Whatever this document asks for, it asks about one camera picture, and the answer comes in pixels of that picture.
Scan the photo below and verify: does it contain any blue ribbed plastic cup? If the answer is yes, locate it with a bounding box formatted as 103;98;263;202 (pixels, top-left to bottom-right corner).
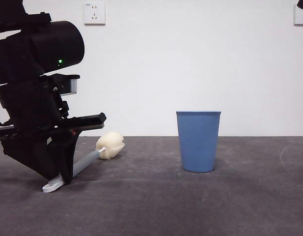
175;110;221;173

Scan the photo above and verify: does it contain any white wall socket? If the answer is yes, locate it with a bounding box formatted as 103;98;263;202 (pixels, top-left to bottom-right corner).
294;3;303;26
83;2;106;26

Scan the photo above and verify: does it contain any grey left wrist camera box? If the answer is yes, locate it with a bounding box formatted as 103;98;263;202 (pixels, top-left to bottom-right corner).
58;74;81;96

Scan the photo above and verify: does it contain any cup brush with sponge head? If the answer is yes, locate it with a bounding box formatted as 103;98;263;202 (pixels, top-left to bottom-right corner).
42;131;125;194

